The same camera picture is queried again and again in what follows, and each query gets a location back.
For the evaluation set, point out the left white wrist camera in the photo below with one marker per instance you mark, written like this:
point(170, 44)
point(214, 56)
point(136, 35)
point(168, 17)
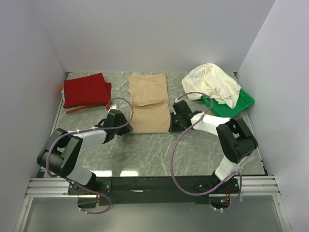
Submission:
point(111, 107)

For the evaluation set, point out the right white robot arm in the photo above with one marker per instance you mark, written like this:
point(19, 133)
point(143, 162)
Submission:
point(236, 140)

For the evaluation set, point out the black base beam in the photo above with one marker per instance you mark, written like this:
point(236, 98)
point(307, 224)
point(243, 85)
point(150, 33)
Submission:
point(158, 189)

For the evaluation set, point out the white t shirt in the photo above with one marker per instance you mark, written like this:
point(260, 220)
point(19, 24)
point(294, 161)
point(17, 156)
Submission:
point(211, 80)

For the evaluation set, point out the folded orange t shirt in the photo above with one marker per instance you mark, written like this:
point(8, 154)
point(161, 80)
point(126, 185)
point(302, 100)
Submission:
point(85, 106)

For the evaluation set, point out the folded light blue t shirt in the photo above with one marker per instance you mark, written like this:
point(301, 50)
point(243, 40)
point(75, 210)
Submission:
point(71, 109)

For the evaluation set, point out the aluminium frame rail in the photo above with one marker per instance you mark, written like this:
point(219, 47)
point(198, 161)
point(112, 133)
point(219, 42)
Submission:
point(257, 185)

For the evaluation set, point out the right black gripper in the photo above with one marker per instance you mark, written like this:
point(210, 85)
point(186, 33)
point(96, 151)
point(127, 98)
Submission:
point(175, 121)

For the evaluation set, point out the beige t shirt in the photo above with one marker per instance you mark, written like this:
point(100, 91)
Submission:
point(150, 101)

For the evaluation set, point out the folded red t shirt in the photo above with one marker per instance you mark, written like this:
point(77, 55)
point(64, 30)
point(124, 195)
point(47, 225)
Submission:
point(89, 90)

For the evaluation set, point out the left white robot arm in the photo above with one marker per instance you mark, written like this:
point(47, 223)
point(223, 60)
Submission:
point(61, 151)

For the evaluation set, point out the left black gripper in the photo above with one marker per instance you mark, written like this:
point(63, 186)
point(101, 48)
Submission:
point(124, 127)

